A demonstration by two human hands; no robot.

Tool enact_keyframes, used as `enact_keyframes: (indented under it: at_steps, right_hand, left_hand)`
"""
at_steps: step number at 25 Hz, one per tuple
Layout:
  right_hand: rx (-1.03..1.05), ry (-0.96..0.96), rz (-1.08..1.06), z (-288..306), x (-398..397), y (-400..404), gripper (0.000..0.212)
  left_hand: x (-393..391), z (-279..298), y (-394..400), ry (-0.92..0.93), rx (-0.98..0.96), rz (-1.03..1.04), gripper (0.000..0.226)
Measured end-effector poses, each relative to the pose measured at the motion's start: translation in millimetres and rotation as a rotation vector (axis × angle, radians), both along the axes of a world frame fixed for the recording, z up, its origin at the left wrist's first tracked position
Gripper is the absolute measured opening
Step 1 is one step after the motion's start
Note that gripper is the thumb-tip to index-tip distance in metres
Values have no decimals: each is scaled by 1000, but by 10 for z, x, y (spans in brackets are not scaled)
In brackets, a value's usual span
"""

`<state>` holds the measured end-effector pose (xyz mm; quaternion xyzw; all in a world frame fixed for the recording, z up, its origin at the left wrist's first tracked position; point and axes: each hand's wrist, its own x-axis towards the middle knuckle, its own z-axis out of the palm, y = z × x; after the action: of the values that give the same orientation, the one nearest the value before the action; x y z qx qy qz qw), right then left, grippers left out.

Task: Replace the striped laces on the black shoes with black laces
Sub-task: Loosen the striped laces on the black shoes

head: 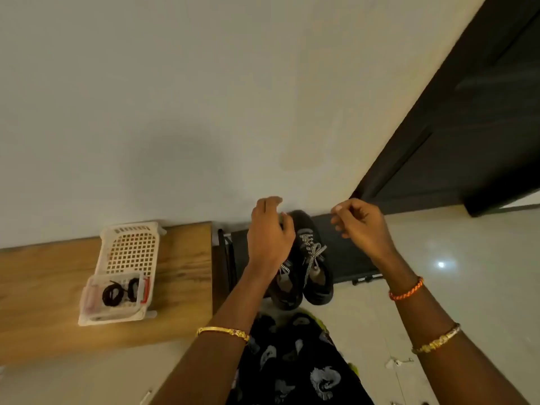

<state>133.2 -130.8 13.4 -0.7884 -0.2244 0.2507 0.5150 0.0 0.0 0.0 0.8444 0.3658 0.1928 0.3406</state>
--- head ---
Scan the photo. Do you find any person's right hand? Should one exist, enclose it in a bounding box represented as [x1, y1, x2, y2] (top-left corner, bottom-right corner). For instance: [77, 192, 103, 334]
[330, 198, 397, 269]

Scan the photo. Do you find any person's left hand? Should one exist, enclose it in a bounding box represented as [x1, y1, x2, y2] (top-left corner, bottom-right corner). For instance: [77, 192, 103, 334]
[247, 197, 296, 271]

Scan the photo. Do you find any person's right forearm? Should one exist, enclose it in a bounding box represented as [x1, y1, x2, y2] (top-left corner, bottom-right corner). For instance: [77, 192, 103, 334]
[373, 254, 530, 405]

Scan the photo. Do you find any person's left forearm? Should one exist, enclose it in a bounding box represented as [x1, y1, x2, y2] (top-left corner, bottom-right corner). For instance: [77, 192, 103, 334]
[150, 261, 280, 405]

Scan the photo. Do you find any black shoe rack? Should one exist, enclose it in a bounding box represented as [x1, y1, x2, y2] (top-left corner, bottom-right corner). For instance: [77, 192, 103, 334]
[217, 212, 381, 296]

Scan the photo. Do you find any black shoe with striped laces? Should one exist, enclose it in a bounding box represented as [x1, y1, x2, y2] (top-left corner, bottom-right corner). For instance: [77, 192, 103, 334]
[289, 210, 334, 307]
[269, 256, 305, 311]

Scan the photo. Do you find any thin gold bangle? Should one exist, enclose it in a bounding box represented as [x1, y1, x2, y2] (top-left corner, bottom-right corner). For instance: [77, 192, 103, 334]
[196, 326, 251, 345]

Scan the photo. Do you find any black printed garment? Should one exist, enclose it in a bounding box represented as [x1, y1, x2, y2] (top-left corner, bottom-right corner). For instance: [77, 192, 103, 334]
[227, 310, 375, 405]

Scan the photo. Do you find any white plastic basket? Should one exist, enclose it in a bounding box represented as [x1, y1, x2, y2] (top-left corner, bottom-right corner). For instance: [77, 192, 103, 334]
[78, 222, 168, 327]

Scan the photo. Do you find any thick gold bangle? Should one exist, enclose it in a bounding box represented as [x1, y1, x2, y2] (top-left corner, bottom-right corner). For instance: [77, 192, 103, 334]
[411, 323, 462, 355]

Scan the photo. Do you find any dark wooden door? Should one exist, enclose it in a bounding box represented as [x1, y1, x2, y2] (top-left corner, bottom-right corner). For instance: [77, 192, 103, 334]
[350, 0, 540, 218]

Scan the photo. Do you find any clear container with red clasps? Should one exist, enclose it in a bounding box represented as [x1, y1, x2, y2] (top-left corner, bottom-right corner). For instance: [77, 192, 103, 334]
[82, 271, 151, 320]

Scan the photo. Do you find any light wooden bench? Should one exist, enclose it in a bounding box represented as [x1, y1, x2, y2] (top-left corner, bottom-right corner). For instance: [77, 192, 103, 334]
[0, 222, 214, 368]

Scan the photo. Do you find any orange thread bracelet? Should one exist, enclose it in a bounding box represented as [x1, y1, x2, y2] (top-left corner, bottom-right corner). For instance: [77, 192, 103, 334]
[388, 276, 424, 302]

